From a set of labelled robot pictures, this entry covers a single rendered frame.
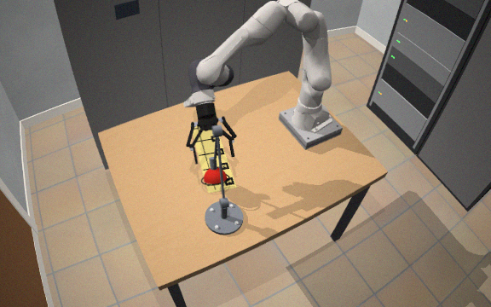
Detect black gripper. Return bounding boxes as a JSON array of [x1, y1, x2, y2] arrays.
[[186, 102, 237, 164]]

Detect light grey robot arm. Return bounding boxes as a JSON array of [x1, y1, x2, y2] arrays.
[[183, 0, 332, 133]]

